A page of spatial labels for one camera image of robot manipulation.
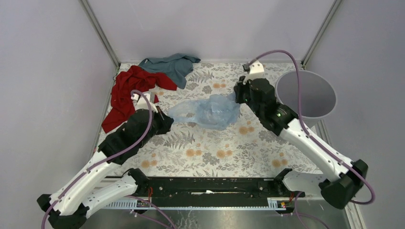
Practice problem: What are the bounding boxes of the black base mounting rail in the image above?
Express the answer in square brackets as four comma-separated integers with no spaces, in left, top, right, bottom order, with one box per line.
[129,171,305,208]

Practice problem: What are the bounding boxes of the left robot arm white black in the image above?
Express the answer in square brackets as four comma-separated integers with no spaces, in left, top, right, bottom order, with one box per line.
[37,108,174,229]

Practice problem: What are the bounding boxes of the red cloth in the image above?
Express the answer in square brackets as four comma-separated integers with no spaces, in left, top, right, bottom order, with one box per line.
[101,65,177,133]

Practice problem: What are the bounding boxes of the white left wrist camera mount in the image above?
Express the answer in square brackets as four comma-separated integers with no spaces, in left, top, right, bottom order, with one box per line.
[130,90,158,113]

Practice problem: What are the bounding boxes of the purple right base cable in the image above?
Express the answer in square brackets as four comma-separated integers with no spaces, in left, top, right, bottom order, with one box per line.
[286,191,331,229]

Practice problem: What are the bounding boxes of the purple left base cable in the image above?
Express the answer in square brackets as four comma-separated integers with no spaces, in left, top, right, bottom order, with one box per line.
[125,196,178,229]

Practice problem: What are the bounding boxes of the right aluminium corner frame post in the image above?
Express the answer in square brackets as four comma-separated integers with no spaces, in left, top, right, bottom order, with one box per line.
[301,0,344,70]

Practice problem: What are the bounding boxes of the grey-blue cloth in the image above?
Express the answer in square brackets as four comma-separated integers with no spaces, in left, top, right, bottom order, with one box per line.
[138,53,201,89]

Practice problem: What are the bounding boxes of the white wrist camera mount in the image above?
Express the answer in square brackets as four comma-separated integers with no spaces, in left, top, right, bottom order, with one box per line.
[130,90,158,113]
[243,60,265,84]

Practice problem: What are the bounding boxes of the light blue plastic trash bag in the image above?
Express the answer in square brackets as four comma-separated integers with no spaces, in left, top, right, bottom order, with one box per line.
[168,93,240,131]

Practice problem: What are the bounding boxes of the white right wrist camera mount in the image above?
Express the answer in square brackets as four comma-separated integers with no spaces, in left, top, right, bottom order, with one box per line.
[243,60,265,84]

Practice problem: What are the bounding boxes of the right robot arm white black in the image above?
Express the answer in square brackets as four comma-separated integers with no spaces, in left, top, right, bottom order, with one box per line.
[234,76,368,209]

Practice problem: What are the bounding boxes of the aluminium corner frame post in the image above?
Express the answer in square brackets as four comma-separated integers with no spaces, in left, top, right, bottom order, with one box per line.
[301,0,344,70]
[79,0,121,70]

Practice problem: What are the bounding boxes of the grey trash bin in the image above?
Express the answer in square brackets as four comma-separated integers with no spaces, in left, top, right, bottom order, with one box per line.
[275,70,337,128]

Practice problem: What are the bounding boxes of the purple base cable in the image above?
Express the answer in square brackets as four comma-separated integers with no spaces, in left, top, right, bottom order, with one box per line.
[286,191,331,229]
[125,196,178,229]

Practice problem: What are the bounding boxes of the floral patterned table mat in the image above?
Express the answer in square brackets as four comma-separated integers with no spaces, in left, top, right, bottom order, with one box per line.
[110,63,320,177]

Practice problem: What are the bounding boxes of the left aluminium corner frame post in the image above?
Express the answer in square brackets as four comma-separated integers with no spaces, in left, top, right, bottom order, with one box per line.
[79,0,121,70]

